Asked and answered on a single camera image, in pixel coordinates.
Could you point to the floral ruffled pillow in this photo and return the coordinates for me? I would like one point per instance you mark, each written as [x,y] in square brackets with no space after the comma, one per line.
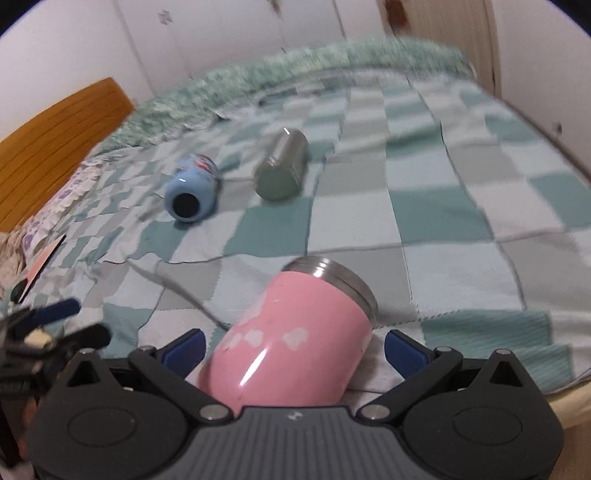
[19,246]

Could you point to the flat card on bed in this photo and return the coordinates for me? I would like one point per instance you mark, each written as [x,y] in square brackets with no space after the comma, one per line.
[34,271]

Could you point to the beige wooden door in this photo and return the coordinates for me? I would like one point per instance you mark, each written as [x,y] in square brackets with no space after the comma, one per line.
[468,25]

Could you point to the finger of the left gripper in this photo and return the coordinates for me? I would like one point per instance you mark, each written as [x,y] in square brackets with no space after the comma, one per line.
[93,337]
[57,311]

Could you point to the white built-in wardrobe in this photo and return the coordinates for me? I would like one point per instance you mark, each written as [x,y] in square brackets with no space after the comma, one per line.
[175,41]

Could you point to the orange wooden headboard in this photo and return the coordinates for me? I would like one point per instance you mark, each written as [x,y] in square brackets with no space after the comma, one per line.
[38,158]

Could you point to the pink paw-print steel cup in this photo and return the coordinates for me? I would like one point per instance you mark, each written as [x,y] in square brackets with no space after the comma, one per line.
[298,344]

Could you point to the green checkered bed sheet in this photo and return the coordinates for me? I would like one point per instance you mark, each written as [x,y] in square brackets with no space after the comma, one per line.
[470,228]

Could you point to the plain stainless steel cup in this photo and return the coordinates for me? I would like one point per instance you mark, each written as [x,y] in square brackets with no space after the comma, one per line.
[280,176]

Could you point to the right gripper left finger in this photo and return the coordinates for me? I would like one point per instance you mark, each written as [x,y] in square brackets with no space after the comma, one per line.
[129,418]

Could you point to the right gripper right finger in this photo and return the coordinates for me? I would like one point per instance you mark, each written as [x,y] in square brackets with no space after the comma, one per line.
[455,417]

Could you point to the green floral quilt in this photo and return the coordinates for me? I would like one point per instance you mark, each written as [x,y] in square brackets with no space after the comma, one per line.
[193,104]

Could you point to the brown plush toy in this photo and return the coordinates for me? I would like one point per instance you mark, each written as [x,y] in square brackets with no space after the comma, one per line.
[397,14]

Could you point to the blue cartoon steel cup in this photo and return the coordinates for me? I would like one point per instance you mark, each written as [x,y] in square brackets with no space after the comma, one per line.
[191,195]

